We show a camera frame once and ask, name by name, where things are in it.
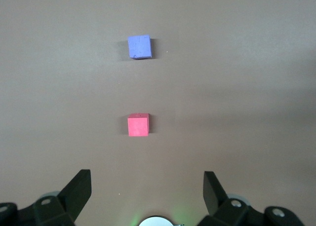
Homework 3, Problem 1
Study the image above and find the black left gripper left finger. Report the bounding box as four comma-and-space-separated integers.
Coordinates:
0, 169, 92, 226

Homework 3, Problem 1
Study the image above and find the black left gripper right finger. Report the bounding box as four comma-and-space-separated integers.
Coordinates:
198, 171, 306, 226

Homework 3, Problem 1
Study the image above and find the red foam block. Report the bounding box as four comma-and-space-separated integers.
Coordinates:
127, 113, 150, 137

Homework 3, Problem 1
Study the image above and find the brown table mat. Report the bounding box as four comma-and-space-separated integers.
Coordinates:
0, 0, 316, 226

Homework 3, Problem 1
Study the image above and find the purple foam block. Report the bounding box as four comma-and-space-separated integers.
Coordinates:
127, 34, 153, 60

